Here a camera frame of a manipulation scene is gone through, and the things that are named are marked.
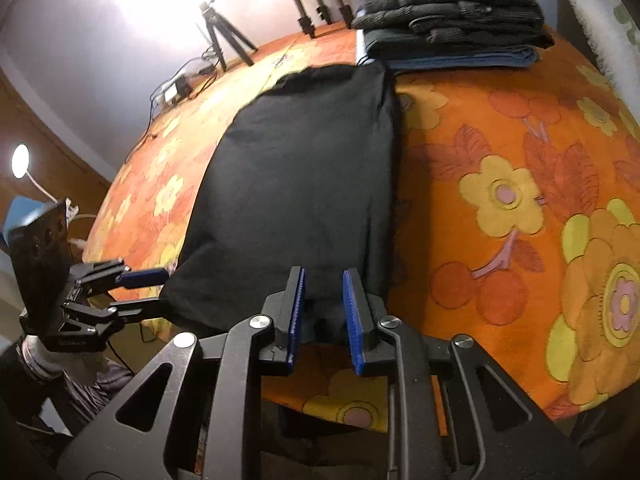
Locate dark folded pants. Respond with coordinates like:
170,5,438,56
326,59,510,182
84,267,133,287
362,27,541,57

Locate small black tripod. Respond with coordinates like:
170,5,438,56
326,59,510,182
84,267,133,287
197,0,259,72

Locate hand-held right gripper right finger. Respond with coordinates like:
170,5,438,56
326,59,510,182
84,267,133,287
342,268,586,480

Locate person's left hand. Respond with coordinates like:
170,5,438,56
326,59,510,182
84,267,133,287
55,349,135,401

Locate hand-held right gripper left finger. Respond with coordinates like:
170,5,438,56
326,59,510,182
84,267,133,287
56,266,306,480

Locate person's left forearm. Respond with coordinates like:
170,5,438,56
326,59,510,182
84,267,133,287
0,337,76,436

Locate power adapter with cables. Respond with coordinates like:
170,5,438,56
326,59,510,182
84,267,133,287
145,45,221,141

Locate orange floral bedsheet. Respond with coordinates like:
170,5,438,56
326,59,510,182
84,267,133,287
80,22,640,436

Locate black power adapter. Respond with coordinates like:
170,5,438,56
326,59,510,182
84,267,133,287
167,77,193,103

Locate black pants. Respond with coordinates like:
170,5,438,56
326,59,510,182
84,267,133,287
159,62,401,333

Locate green striped pillow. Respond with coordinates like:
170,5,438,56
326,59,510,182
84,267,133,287
557,0,640,138

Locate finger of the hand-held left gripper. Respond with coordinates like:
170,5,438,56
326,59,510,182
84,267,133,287
117,268,172,290
117,297,173,326

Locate small round lamp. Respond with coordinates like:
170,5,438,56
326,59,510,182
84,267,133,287
10,142,32,181

